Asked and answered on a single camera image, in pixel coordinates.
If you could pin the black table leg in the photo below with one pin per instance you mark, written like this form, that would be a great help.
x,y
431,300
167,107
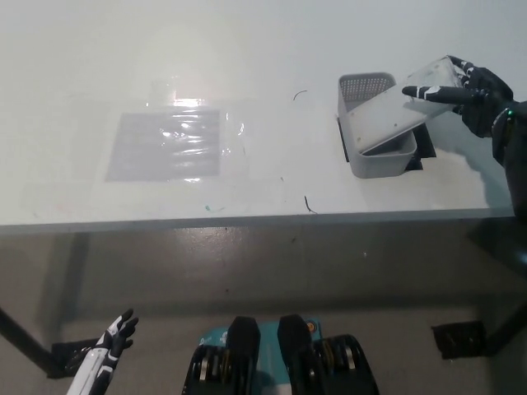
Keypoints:
x,y
508,329
20,335

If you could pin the grey perforated plastic container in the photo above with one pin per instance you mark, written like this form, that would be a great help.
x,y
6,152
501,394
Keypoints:
x,y
379,166

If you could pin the black tape patch under container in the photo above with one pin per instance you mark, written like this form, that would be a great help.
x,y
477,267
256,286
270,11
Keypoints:
x,y
426,144

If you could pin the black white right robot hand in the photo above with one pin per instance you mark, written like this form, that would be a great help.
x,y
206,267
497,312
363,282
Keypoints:
x,y
483,96

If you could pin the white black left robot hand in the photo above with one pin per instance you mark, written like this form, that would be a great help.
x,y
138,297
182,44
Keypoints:
x,y
109,345

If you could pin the white calculator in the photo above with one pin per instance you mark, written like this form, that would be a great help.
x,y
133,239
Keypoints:
x,y
383,119

